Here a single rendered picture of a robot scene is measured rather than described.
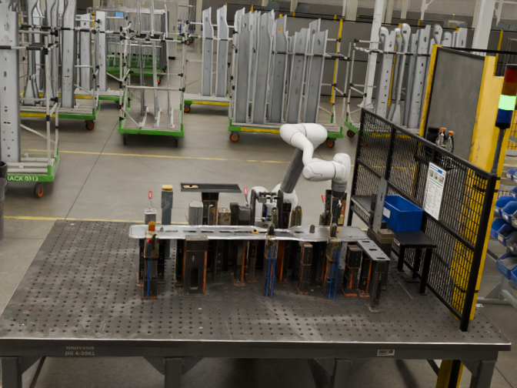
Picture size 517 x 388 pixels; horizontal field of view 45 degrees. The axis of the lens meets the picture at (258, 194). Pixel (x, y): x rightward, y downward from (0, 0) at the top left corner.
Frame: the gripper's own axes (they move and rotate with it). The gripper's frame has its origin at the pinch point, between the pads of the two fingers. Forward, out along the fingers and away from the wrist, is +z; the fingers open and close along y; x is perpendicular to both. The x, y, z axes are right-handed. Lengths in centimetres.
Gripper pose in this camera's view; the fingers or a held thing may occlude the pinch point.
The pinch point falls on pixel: (335, 222)
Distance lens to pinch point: 372.2
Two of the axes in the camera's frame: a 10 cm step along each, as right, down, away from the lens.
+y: 1.8, 3.0, -9.4
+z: -0.8, 9.5, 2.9
